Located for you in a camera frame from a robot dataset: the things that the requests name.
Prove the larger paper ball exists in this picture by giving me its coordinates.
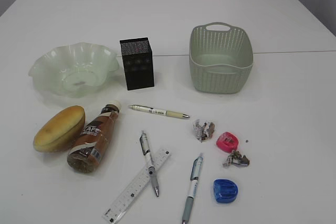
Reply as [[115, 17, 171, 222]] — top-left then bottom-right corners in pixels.
[[193, 119, 215, 142]]

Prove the pink pencil sharpener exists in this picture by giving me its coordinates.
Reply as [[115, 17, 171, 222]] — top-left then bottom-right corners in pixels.
[[216, 132, 239, 153]]

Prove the smaller paper piece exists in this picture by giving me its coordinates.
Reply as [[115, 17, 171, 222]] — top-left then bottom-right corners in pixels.
[[223, 150, 250, 167]]

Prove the brown coffee drink bottle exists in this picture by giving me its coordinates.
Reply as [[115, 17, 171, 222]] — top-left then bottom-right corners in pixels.
[[67, 100, 121, 173]]

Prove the oblong golden bread roll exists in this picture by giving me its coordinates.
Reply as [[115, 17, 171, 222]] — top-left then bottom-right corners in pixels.
[[33, 105, 86, 153]]

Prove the beige retractable pen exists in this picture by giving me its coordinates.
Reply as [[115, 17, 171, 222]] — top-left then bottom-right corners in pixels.
[[128, 104, 190, 119]]

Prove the grey white retractable pen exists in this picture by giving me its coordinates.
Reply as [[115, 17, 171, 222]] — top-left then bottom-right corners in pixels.
[[140, 131, 160, 197]]

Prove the black mesh pen holder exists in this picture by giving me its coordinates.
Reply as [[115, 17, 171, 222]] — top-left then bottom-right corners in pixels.
[[120, 37, 154, 90]]

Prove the pale green plastic basket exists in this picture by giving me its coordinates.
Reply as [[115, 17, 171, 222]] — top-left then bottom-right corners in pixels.
[[189, 22, 254, 94]]

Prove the blue white retractable pen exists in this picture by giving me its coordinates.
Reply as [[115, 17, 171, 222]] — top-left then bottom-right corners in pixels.
[[182, 153, 204, 223]]

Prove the pale green wavy glass plate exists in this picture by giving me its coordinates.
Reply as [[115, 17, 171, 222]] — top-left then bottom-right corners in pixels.
[[28, 42, 119, 98]]

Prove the blue pencil sharpener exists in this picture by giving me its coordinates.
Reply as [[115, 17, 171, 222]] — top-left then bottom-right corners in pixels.
[[213, 179, 238, 204]]

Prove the clear plastic ruler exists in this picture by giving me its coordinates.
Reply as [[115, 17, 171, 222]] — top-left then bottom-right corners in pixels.
[[102, 148, 171, 223]]

